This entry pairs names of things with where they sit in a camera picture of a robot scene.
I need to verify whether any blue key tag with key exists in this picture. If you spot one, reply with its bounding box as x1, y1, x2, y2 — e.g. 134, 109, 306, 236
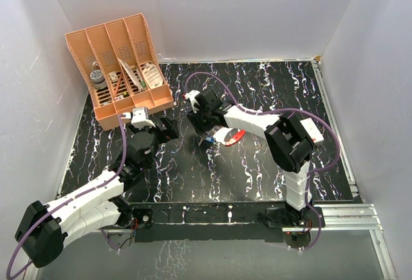
204, 136, 215, 144

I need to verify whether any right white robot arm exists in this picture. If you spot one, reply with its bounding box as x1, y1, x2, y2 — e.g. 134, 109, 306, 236
183, 90, 315, 227

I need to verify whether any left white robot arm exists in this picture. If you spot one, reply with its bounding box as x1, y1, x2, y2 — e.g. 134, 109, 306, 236
15, 115, 179, 268

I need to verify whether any white and red keyring holder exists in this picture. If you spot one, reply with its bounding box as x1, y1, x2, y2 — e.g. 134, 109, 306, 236
217, 127, 245, 147

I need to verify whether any white labelled packet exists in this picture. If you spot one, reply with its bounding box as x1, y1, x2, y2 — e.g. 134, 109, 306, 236
142, 63, 164, 89

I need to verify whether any orange pencil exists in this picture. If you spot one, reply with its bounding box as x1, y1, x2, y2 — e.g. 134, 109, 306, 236
114, 73, 123, 98

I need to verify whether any white envelope card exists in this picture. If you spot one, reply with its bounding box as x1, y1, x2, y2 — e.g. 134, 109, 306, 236
118, 58, 145, 91

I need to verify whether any small white label box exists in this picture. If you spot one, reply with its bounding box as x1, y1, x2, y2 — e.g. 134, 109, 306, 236
109, 71, 118, 82

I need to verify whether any orange plastic desk organizer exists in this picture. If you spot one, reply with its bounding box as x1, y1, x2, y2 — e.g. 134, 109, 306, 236
65, 14, 174, 131

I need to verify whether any grey round tin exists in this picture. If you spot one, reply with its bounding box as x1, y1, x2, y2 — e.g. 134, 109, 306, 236
89, 70, 107, 90

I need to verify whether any small white cardboard box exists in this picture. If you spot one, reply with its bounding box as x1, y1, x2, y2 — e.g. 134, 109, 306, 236
301, 118, 324, 146

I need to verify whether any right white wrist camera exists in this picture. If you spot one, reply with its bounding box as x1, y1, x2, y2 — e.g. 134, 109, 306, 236
183, 90, 200, 113

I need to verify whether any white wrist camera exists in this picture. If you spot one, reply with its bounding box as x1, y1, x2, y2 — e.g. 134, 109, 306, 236
183, 90, 200, 113
131, 106, 155, 129

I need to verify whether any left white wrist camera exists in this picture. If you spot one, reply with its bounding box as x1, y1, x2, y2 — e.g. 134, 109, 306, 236
131, 106, 155, 129

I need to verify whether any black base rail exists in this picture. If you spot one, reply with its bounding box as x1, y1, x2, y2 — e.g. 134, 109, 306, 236
111, 196, 325, 247

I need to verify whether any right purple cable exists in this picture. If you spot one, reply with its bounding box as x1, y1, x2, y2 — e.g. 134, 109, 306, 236
183, 71, 341, 252

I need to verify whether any purple cable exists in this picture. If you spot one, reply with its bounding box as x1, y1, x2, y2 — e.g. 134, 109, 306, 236
183, 71, 341, 252
7, 112, 136, 279

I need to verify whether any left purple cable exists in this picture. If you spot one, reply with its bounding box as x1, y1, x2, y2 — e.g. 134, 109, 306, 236
7, 112, 136, 279

